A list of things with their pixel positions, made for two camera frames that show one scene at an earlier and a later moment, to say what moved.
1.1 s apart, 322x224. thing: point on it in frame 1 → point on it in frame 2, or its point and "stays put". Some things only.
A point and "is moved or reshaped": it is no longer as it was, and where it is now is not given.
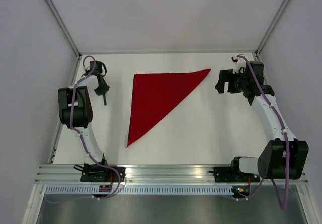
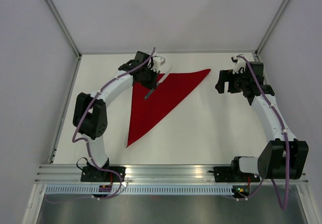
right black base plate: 226,174 stays put
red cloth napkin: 155,95 stays put
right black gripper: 224,75 stays put
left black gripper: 103,90 → 150,85
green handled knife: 104,99 is moved or reshaped
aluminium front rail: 194,173 stays put
